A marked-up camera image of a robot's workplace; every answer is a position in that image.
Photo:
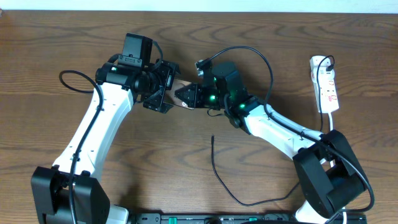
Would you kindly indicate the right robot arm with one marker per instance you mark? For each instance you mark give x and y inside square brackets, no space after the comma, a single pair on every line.
[328,171]

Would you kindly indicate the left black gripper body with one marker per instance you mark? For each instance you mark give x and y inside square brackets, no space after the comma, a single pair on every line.
[160,78]

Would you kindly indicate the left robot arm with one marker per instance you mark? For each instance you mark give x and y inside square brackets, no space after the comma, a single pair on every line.
[70,190]

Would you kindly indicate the white power strip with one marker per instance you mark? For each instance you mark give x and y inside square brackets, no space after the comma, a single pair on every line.
[323,78]

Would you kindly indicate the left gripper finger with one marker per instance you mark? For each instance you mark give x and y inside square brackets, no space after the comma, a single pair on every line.
[169,70]
[156,102]

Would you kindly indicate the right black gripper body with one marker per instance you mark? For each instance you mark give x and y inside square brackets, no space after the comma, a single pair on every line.
[204,97]

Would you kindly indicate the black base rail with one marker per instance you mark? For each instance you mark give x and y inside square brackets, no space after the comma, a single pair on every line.
[232,218]

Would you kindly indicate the Galaxy S25 Ultra smartphone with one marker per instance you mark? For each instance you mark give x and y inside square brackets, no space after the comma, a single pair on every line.
[170,94]

